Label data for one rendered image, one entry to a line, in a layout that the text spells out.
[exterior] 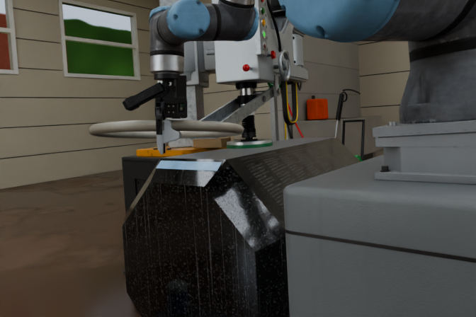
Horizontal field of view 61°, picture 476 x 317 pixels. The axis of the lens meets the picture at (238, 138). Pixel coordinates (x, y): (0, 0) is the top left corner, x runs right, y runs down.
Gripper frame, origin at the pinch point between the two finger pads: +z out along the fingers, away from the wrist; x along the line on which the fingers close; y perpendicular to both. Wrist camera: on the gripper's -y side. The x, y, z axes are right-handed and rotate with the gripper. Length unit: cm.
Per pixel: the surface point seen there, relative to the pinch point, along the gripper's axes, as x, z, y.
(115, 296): 113, 88, -37
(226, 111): 71, -12, 22
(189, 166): 34.5, 8.5, 6.5
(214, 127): 3.2, -5.7, 14.6
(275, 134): 324, 6, 90
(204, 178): 25.5, 11.7, 11.8
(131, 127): -0.1, -6.1, -7.5
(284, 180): 37, 15, 41
